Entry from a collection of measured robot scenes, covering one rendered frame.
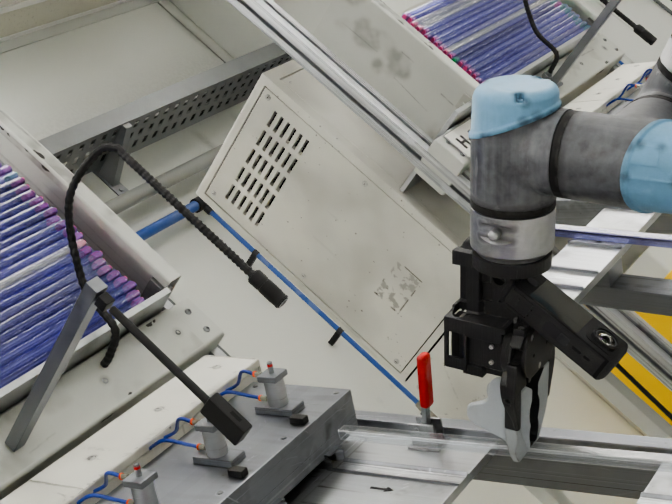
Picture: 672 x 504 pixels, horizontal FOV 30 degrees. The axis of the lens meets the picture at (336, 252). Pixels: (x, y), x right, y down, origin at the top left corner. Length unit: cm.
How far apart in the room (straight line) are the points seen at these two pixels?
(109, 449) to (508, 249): 48
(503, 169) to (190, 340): 58
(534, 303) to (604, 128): 17
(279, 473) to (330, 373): 253
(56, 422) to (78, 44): 316
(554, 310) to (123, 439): 48
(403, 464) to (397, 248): 98
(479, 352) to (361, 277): 118
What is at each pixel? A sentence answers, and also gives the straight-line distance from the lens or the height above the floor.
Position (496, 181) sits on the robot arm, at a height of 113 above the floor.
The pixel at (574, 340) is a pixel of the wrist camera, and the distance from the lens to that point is 112.
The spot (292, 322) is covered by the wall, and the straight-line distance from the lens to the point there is 387.
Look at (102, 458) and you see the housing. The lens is 131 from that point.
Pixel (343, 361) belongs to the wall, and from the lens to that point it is 386.
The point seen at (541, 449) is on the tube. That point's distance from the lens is 121.
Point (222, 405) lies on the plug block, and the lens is 112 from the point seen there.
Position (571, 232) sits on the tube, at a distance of 158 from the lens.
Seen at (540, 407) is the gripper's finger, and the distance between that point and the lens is 121.
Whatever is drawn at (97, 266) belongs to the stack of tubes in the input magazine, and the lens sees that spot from 150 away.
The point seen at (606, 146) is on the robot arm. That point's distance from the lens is 103.
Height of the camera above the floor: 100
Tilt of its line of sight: 10 degrees up
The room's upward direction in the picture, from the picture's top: 48 degrees counter-clockwise
